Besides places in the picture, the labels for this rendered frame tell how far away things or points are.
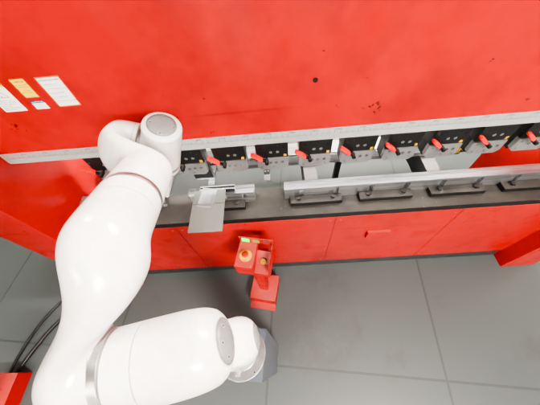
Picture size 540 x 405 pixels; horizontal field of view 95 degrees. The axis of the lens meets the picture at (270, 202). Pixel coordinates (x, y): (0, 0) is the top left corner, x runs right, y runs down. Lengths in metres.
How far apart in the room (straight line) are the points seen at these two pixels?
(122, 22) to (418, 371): 2.41
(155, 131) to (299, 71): 0.55
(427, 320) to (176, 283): 2.02
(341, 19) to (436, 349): 2.12
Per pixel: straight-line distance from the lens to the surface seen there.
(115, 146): 0.54
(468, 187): 1.81
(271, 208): 1.47
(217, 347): 0.35
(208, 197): 1.43
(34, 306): 3.08
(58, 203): 1.83
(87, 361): 0.39
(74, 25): 1.03
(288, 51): 0.92
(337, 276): 2.24
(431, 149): 1.41
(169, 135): 0.59
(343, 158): 1.26
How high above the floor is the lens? 2.12
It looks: 57 degrees down
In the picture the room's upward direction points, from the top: 8 degrees counter-clockwise
